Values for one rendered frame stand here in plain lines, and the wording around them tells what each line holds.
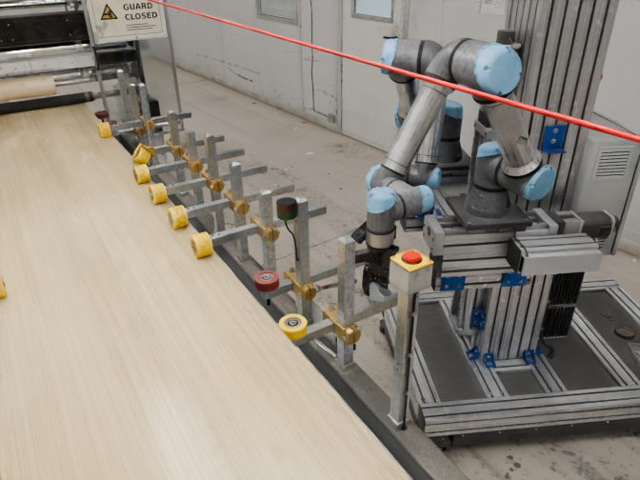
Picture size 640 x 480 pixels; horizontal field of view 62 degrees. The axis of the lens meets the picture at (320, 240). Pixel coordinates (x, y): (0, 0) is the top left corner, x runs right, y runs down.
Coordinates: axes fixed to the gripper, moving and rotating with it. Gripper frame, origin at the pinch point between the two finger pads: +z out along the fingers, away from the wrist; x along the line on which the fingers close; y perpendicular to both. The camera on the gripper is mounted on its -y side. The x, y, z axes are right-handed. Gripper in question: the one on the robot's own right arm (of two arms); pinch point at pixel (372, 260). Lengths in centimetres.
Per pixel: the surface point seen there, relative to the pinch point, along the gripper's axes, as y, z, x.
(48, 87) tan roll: -70, -22, 251
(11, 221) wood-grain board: -108, -8, 90
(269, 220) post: -31.1, -16.8, 19.4
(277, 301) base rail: -33.3, 12.6, 12.1
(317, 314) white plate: -29.1, 6.6, -9.1
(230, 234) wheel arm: -44, -13, 24
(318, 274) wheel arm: -23.8, -3.0, -1.4
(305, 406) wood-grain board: -59, -7, -53
